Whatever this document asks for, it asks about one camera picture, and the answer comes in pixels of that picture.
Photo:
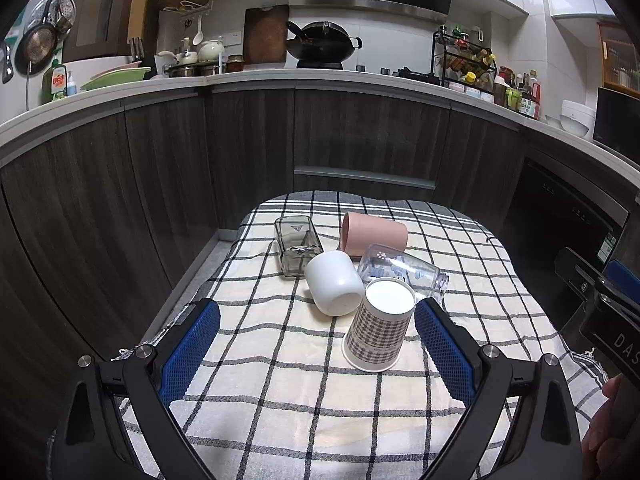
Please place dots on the square clear glass cup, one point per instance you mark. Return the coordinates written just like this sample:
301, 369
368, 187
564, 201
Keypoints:
295, 245

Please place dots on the white teapot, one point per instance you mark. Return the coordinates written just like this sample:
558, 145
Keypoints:
211, 50

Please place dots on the wooden wall shelf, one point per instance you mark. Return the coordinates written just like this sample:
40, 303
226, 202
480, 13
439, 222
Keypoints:
620, 60

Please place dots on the plaid paper cup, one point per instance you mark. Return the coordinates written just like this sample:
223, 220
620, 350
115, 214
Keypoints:
375, 332

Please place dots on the green basin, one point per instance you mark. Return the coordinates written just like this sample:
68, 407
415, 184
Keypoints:
117, 80

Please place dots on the black wok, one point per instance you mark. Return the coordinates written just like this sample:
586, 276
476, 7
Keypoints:
322, 42

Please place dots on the dark sauce bottle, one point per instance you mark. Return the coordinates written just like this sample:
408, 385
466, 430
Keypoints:
501, 87

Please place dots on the flat black pan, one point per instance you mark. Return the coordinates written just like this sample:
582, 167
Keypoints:
417, 76

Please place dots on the hanging frying pan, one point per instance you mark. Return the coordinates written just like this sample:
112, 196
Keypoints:
36, 47

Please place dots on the person's right hand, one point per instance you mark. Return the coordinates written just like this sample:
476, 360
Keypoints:
607, 425

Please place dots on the clear blue-printed plastic cup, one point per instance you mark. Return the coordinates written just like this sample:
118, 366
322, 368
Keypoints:
400, 265

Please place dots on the black dishwasher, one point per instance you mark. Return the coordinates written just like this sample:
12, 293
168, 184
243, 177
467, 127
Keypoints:
550, 210

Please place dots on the black induction cooker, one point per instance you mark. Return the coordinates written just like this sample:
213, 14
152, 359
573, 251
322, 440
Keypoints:
320, 64

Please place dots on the dark wood kitchen cabinets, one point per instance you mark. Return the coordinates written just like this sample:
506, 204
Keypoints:
150, 185

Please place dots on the small brown pot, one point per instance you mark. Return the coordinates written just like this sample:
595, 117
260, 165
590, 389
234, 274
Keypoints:
235, 64

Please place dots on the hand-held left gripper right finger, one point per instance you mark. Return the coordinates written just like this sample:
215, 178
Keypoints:
445, 355

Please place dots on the black spice rack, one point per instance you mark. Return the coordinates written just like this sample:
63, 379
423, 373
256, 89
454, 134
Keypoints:
462, 67

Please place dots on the red sauce bottle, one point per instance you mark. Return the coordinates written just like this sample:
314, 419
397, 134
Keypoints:
534, 95

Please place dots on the steel pot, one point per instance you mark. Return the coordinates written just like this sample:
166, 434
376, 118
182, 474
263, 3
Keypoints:
192, 70

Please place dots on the brown wooden cutting board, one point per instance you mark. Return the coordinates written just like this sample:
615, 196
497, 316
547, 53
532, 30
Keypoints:
265, 35

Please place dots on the hanging metal strainer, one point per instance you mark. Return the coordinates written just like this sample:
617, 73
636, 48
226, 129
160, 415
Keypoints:
60, 10

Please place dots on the pink cup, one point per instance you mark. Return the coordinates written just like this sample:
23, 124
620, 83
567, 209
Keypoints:
375, 235

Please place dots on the black and cream checked cloth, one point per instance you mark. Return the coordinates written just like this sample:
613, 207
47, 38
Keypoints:
280, 410

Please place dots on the white jug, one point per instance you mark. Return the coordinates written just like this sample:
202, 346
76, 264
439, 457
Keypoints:
164, 62

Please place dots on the white cup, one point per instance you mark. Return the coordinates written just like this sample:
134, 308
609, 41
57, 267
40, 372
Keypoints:
330, 277

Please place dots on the black microwave oven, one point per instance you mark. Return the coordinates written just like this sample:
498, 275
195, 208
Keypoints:
617, 120

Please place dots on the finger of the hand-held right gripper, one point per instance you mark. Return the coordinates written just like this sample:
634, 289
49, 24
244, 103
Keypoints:
622, 280
575, 272

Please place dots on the white ladle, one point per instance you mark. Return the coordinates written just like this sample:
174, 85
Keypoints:
198, 35

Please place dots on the blue hand soap bottle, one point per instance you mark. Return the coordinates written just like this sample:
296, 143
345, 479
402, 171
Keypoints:
72, 86

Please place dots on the green dish soap bottle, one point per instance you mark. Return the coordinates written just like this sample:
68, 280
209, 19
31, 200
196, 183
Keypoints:
54, 82

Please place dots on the brown wooden window frame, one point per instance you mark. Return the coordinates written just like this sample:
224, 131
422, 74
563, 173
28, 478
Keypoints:
100, 10

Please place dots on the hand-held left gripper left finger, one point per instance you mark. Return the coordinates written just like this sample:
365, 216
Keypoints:
190, 350

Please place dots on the pink basin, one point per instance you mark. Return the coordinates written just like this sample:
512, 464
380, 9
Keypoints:
125, 66

